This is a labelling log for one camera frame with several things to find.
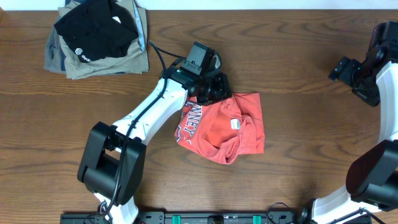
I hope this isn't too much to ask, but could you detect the red soccer t-shirt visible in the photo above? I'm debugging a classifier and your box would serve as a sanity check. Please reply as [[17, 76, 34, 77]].
[[174, 93, 266, 164]]

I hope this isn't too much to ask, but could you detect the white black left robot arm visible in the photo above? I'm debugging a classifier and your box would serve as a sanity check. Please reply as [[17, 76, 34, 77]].
[[72, 66, 231, 223]]

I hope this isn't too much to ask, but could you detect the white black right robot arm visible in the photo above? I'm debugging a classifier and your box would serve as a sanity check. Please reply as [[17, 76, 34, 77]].
[[297, 44, 397, 223]]

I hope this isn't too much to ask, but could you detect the khaki folded garment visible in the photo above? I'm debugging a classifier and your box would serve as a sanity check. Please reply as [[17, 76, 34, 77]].
[[60, 0, 149, 80]]

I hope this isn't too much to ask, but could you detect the light blue folded garment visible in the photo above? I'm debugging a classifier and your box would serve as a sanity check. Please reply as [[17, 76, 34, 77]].
[[132, 0, 146, 52]]

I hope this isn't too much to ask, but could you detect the black folded garment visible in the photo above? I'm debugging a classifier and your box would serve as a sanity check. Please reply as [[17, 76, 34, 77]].
[[54, 0, 138, 63]]

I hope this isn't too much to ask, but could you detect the grey folded garment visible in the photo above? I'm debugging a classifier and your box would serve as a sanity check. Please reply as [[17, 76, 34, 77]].
[[44, 27, 66, 74]]

